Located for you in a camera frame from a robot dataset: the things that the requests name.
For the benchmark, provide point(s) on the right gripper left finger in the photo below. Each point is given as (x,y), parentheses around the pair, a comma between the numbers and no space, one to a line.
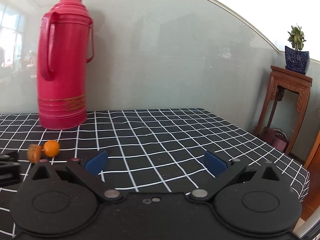
(97,163)

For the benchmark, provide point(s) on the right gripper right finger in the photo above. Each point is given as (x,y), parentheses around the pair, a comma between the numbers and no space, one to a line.
(215,162)

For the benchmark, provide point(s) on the small orange tangerine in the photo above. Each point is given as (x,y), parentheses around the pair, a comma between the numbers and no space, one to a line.
(51,148)

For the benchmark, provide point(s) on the black white checkered tablecloth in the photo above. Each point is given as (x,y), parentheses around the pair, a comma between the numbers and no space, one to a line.
(155,184)

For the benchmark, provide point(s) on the wooden plant stand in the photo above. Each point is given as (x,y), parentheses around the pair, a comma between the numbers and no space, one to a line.
(286,90)

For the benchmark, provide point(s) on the red thermos flask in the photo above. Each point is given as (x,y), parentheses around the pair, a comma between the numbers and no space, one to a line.
(66,33)

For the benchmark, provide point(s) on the blue ceramic plant pot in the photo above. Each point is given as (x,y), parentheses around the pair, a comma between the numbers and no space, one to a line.
(297,61)

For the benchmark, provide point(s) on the green potted plant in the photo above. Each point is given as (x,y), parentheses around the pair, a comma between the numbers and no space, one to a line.
(296,38)

